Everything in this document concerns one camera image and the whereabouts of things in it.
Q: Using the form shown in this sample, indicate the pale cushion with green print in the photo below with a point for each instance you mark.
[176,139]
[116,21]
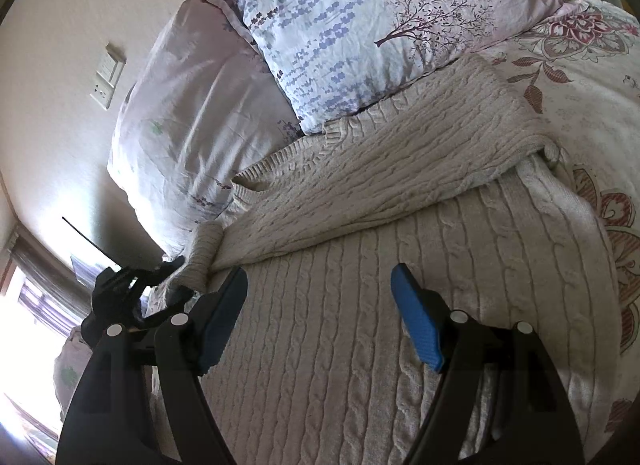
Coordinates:
[70,375]

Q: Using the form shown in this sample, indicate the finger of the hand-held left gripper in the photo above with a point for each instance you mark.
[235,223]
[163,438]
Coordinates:
[167,267]
[175,301]

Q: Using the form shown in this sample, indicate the floral bed sheet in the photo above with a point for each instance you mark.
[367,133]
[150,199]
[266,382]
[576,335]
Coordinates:
[580,95]

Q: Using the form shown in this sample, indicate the white wall switch panel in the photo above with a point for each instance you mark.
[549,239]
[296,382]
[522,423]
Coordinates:
[107,76]

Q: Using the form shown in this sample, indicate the brown curtain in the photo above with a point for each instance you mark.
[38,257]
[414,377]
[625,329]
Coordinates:
[40,270]

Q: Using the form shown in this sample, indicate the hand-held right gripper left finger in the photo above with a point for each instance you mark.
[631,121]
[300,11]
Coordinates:
[220,317]

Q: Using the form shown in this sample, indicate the pale lilac pillow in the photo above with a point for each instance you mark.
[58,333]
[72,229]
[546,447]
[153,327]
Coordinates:
[200,115]

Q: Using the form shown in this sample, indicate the thin black rod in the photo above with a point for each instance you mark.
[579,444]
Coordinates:
[90,240]

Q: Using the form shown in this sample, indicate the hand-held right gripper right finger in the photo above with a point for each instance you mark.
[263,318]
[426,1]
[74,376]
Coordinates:
[419,320]

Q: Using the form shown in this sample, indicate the tree print pillow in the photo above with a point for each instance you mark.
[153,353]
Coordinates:
[350,20]

